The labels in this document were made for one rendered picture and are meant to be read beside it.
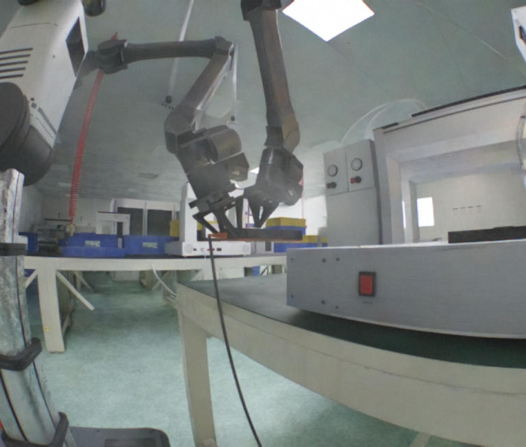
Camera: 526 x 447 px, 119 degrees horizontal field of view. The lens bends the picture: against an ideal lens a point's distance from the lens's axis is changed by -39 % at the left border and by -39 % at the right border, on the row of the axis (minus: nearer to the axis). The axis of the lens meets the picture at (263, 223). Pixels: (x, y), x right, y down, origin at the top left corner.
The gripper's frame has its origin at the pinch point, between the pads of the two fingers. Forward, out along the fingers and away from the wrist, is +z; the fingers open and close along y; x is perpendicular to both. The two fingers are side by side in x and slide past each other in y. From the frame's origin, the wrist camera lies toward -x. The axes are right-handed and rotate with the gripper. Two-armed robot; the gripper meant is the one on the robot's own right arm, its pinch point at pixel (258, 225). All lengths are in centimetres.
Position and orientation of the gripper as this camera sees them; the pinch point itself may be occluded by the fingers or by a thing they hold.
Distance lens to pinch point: 59.1
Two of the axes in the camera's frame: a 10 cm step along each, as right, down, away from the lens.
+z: -1.9, 9.5, -2.5
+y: -6.3, 0.7, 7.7
